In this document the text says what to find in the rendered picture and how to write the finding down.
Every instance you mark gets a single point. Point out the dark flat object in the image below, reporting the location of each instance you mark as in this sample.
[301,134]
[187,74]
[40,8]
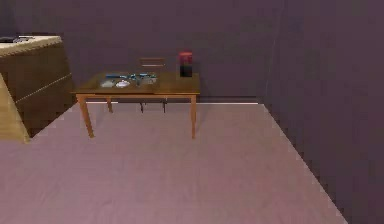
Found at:
[16,39]

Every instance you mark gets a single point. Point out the brown wooden chair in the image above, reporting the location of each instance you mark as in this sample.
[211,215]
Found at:
[152,62]

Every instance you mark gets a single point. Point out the brown wooden table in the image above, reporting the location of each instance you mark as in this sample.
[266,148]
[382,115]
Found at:
[173,87]

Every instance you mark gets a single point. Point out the red and black box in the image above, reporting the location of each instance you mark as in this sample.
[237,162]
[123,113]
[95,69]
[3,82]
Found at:
[185,64]

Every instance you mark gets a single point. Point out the brown wooden chest of drawers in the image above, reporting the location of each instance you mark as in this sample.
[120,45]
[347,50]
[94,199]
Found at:
[31,83]

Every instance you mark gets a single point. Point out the blue and white clutter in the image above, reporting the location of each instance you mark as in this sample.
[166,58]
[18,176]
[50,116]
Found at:
[128,80]

